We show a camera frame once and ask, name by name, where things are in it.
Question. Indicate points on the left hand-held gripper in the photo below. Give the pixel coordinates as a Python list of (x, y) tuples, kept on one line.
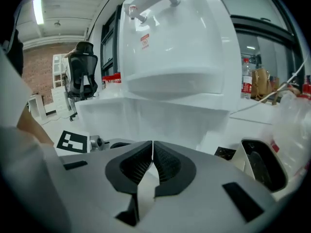
[(75, 142)]

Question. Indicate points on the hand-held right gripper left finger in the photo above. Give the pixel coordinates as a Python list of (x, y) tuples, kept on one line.
[(126, 178)]

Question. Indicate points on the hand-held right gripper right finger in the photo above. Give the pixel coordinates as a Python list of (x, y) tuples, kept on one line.
[(175, 176)]

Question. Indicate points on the white cup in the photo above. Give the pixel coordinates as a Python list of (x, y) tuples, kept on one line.
[(263, 164)]

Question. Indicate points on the white side table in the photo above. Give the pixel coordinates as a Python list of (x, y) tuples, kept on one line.
[(36, 105)]

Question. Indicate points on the white cabinet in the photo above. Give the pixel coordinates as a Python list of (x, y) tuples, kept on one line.
[(58, 81)]

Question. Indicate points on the black mesh office chair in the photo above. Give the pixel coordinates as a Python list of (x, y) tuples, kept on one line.
[(82, 69)]

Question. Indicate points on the red lidded container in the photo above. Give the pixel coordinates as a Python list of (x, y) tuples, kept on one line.
[(112, 78)]

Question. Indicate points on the person's white shirt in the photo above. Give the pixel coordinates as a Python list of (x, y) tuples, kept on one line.
[(12, 93)]

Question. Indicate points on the water bottle with red label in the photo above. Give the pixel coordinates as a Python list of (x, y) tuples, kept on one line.
[(247, 81)]

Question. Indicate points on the crumpled clear plastic bottle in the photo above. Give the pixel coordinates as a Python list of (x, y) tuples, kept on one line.
[(291, 130)]

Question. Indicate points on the brown leather bag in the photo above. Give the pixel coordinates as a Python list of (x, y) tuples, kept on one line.
[(262, 84)]

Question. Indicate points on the long ceiling light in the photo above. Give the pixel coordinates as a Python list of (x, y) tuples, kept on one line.
[(38, 10)]

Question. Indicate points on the black window frame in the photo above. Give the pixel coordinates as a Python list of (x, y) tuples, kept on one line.
[(264, 30), (110, 45)]

